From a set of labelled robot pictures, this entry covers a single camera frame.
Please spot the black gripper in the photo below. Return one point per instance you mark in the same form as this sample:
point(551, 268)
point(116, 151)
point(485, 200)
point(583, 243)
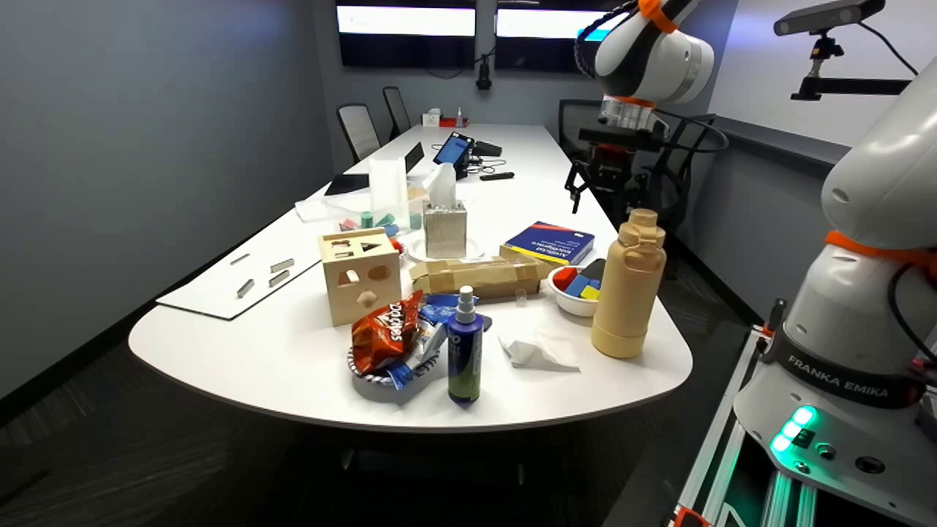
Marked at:
point(630, 151)

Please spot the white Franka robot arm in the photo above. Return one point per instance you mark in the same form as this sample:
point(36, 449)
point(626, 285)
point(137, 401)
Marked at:
point(851, 332)

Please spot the wooden shape sorter cube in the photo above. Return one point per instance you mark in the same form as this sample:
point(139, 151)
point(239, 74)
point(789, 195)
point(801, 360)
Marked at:
point(359, 279)

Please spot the blue Artificial Intelligence book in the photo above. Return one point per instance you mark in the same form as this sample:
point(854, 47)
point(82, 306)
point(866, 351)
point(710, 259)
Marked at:
point(551, 240)

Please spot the black marker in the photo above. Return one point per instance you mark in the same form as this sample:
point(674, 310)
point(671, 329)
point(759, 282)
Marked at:
point(495, 177)

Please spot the red block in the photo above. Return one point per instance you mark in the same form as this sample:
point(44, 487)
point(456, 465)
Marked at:
point(563, 279)

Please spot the black device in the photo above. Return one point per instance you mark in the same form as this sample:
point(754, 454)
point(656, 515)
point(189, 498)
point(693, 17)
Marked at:
point(486, 148)

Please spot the yellow block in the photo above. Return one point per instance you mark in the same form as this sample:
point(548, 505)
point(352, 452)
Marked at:
point(590, 293)

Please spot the white bowl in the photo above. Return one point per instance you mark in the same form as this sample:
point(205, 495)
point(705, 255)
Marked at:
point(567, 300)

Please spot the beige water bottle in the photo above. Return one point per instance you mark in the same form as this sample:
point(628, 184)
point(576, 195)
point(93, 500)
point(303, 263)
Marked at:
point(628, 293)

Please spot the black mesh office chair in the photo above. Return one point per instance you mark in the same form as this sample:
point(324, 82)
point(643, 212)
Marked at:
point(396, 110)
point(696, 184)
point(359, 130)

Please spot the blue phone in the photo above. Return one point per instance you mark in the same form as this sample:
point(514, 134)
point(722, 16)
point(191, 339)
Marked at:
point(456, 148)

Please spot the brown cardboard box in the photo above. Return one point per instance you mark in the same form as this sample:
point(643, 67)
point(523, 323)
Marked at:
point(478, 279)

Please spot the white round plate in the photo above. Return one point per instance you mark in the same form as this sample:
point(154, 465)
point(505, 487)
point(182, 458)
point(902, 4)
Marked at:
point(418, 255)

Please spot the crumpled white paper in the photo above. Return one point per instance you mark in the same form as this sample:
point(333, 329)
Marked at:
point(532, 356)

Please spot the blue flat plate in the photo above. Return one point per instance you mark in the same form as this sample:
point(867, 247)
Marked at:
point(441, 307)

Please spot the green spray bottle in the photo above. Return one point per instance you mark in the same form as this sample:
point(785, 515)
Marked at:
point(463, 356)

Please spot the black tablet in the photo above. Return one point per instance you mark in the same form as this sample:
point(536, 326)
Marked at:
point(346, 183)

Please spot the red chips bag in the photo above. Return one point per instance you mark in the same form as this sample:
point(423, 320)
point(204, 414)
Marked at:
point(382, 335)

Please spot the large white paper sheet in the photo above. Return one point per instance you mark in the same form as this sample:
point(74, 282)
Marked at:
point(230, 282)

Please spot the wall television screen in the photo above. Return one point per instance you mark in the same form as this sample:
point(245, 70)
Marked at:
point(406, 23)
point(536, 23)

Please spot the white robot stand frame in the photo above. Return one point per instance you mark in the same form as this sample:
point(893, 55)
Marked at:
point(728, 429)

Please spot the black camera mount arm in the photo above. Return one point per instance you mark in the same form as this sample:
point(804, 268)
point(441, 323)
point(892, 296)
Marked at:
point(858, 86)

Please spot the grey depth camera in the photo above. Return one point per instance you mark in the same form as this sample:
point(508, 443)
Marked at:
point(830, 16)

